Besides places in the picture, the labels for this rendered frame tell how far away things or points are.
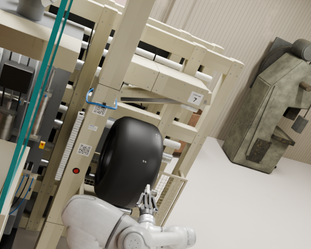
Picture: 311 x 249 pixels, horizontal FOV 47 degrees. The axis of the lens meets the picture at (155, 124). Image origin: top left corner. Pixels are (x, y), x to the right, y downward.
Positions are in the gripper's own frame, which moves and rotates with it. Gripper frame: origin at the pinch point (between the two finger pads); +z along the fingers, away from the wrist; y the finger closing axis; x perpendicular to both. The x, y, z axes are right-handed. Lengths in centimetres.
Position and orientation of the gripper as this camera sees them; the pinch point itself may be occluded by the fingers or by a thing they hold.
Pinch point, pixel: (147, 190)
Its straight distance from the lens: 203.1
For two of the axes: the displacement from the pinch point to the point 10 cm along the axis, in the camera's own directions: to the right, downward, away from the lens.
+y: -9.2, -3.2, -2.1
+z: 0.0, -5.6, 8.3
